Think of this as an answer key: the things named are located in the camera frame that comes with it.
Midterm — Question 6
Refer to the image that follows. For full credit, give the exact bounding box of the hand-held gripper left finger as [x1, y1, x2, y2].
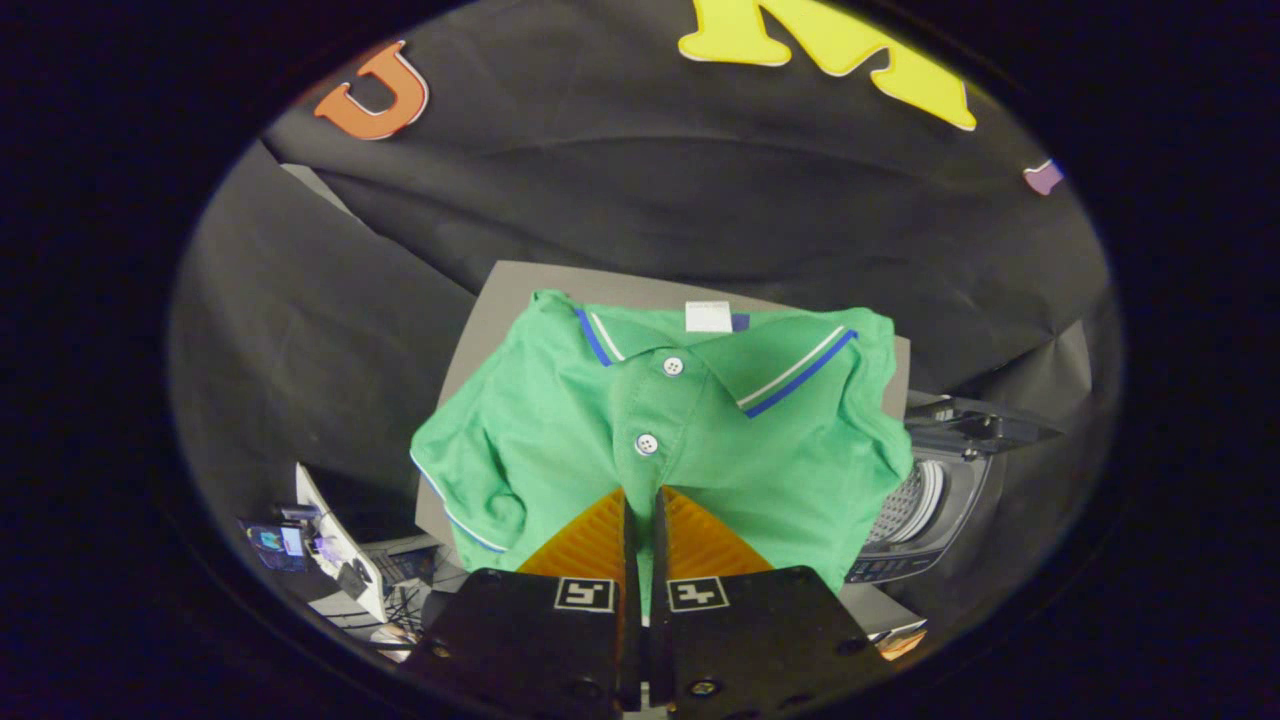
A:
[400, 487, 641, 716]

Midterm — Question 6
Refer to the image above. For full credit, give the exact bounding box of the green polo shirt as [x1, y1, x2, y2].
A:
[410, 290, 913, 616]

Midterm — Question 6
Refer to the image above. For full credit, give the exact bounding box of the grey cabinet box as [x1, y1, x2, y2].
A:
[415, 260, 926, 641]

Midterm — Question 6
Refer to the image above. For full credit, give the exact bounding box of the dark washing machine lid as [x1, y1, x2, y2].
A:
[905, 395, 1061, 456]

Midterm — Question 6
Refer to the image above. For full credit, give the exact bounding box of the grey washing machine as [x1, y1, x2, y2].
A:
[845, 395, 1061, 586]

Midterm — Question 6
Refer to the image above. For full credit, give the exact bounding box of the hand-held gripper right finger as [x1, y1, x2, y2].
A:
[650, 485, 891, 716]

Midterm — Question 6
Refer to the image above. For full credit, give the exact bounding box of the white flat panel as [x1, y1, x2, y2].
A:
[294, 462, 389, 623]

